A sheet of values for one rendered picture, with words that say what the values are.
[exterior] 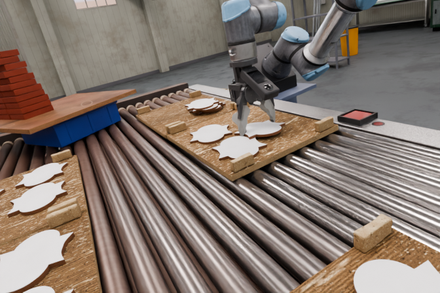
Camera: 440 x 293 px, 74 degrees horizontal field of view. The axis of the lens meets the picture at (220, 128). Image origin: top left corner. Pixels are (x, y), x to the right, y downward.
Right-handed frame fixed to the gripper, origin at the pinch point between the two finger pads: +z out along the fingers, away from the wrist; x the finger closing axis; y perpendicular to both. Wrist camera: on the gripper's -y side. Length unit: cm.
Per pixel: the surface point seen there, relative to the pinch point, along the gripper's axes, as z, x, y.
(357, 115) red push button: 1.5, -24.9, -13.6
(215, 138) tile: 0.1, 11.4, 6.1
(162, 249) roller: 4.0, 39.4, -22.9
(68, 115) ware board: -10, 45, 58
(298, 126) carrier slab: 0.9, -8.8, -6.3
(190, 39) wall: -22, -461, 1022
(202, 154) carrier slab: 1.1, 18.4, 1.5
